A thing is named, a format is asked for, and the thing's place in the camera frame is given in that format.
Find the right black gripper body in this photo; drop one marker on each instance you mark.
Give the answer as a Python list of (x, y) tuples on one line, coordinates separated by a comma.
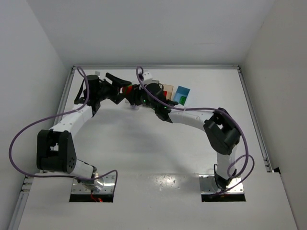
[(134, 95)]

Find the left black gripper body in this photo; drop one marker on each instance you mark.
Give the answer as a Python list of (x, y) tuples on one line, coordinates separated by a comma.
[(112, 90)]

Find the red round striped lego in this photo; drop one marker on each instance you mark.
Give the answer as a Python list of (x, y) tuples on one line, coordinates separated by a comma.
[(127, 89)]

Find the green lego brick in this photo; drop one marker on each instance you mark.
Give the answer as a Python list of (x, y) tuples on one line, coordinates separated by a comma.
[(182, 100)]

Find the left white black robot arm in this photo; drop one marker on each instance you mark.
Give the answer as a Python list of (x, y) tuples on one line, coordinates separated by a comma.
[(55, 150)]

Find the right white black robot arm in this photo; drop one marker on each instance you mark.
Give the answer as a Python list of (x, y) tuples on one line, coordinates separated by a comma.
[(221, 132)]

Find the clear plastic container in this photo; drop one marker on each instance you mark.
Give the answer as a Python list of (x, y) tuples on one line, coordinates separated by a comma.
[(131, 106)]

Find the orange translucent plastic container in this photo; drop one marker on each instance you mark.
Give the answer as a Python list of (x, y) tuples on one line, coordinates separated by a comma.
[(169, 89)]

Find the blue plastic container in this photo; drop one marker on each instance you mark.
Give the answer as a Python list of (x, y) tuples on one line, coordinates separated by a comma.
[(181, 91)]

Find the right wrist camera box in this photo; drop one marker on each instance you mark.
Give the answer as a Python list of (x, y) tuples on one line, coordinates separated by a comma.
[(147, 77)]

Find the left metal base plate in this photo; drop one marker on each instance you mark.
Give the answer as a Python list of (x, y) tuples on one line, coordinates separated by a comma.
[(102, 186)]

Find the metal base plate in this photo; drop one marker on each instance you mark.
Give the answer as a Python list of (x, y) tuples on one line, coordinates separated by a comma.
[(102, 186), (208, 185)]

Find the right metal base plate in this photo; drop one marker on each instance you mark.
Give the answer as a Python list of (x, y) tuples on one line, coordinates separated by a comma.
[(208, 185)]

